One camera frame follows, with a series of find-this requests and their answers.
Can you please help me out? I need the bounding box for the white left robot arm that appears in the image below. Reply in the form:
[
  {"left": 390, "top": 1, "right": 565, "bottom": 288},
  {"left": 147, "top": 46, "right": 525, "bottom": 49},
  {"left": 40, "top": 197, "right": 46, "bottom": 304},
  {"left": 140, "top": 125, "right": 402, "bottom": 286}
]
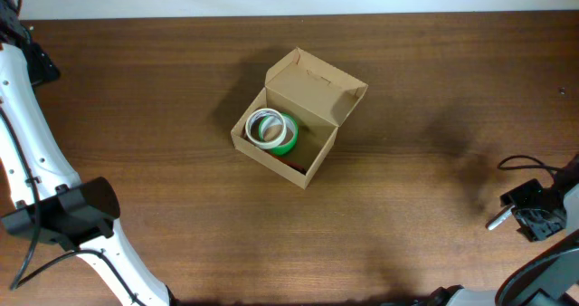
[{"left": 1, "top": 0, "right": 178, "bottom": 305}]

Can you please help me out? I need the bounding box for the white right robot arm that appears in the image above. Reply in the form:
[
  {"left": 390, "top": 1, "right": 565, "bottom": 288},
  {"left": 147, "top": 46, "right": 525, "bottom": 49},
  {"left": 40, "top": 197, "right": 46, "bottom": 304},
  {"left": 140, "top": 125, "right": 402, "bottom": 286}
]
[{"left": 420, "top": 155, "right": 578, "bottom": 306}]

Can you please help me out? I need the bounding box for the green tape roll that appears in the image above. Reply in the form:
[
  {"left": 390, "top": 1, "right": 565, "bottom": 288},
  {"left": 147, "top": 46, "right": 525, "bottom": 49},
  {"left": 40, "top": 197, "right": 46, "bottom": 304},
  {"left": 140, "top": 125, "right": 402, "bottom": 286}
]
[{"left": 258, "top": 113, "right": 299, "bottom": 156}]

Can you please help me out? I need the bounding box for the white masking tape roll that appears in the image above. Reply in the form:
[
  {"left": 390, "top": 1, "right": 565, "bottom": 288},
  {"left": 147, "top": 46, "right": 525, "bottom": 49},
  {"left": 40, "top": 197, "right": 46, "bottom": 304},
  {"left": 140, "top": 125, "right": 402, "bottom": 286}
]
[{"left": 244, "top": 108, "right": 287, "bottom": 150}]

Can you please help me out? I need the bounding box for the black silver marker pen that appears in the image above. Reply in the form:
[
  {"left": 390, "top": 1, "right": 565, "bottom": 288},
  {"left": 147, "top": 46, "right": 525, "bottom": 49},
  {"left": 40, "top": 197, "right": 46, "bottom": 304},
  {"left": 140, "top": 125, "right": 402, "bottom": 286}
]
[{"left": 486, "top": 204, "right": 514, "bottom": 231}]

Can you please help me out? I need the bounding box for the brown cardboard box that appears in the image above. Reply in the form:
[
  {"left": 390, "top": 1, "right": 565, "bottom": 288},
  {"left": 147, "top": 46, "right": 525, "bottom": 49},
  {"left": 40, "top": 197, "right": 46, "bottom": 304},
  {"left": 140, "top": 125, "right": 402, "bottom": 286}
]
[{"left": 231, "top": 48, "right": 368, "bottom": 188}]

